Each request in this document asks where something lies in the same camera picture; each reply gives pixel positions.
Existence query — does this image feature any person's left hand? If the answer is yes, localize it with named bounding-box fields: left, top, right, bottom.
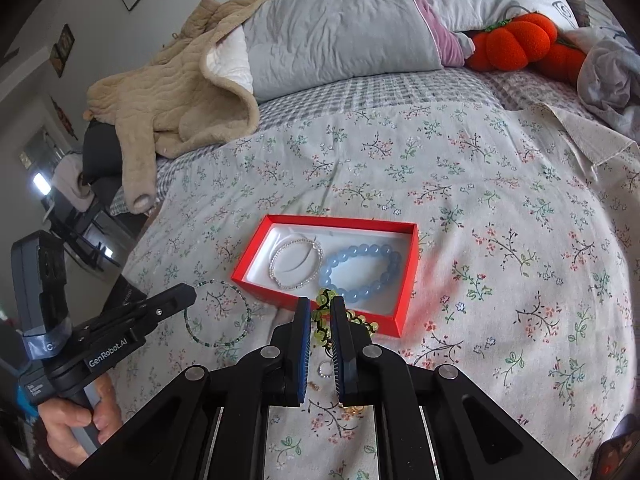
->
left=37, top=374, right=124, bottom=467

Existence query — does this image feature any beige quilted jacket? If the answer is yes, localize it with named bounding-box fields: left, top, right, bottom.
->
left=83, top=0, right=261, bottom=214

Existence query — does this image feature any orange plush pumpkin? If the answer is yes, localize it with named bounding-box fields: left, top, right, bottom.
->
left=464, top=12, right=559, bottom=72
left=529, top=41, right=589, bottom=86

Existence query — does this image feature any grey crumpled cloth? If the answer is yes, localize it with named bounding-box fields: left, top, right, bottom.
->
left=576, top=24, right=640, bottom=134

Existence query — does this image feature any thin green bead bracelet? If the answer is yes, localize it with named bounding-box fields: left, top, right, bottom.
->
left=183, top=280, right=251, bottom=348

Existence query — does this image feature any red jewelry box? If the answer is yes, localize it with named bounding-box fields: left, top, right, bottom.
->
left=231, top=214, right=419, bottom=339

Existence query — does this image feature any black chair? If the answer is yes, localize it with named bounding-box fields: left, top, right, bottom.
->
left=42, top=179, right=122, bottom=269

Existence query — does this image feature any blue bead bracelet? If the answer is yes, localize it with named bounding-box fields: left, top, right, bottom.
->
left=318, top=243, right=403, bottom=305

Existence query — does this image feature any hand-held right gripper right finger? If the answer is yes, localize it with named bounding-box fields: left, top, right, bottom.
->
left=330, top=296, right=577, bottom=480

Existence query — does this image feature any floral bedsheet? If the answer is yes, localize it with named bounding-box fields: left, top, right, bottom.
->
left=106, top=101, right=640, bottom=480

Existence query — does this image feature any pink pillowcase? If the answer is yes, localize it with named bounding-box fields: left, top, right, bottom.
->
left=394, top=0, right=477, bottom=69

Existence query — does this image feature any yellow-green bead bracelet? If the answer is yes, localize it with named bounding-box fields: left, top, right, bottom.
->
left=311, top=287, right=379, bottom=357

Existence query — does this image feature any dark patterned object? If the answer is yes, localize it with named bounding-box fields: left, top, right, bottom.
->
left=594, top=414, right=637, bottom=480

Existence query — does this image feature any person's left forearm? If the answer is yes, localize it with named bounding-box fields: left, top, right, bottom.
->
left=27, top=435, right=77, bottom=480

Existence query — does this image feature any silver bead bracelet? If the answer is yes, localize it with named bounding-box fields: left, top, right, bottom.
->
left=268, top=237, right=325, bottom=290

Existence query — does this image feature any small wall plaque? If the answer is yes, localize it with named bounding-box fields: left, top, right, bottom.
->
left=51, top=23, right=76, bottom=79

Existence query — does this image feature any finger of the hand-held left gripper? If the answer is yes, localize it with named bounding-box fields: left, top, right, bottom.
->
left=79, top=283, right=197, bottom=343

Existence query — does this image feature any grey checked bedsheet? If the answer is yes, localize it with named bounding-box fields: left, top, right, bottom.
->
left=107, top=66, right=603, bottom=217

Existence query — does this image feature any grey pillow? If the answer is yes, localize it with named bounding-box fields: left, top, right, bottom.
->
left=238, top=0, right=445, bottom=104

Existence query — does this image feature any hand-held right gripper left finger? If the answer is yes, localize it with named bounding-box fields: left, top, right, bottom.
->
left=66, top=296, right=312, bottom=480

